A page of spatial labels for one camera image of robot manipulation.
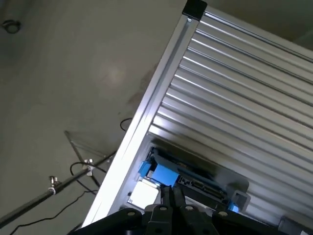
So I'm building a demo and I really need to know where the disk with blue carrier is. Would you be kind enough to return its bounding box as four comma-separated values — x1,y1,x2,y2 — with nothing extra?
138,146,241,214

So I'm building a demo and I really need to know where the silver CPU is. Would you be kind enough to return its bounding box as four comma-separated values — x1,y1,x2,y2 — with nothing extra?
131,181,161,209

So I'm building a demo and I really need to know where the silver pole clamp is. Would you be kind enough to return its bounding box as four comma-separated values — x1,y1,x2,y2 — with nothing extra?
82,159,95,176
47,175,61,194

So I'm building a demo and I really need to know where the black stand pole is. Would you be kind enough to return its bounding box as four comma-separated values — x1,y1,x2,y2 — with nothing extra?
0,151,118,230

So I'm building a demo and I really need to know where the black table corner cap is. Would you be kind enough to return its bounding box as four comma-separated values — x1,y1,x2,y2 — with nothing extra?
182,0,208,19

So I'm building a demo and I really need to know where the round black floor fitting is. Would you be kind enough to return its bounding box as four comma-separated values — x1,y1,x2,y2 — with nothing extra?
1,19,21,34

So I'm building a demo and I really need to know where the thin black floor cable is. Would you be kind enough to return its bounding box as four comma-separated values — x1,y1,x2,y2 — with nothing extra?
119,117,134,131
9,161,108,235

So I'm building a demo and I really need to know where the aluminium table edge rail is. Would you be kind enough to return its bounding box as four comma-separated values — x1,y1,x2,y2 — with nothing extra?
80,13,205,228

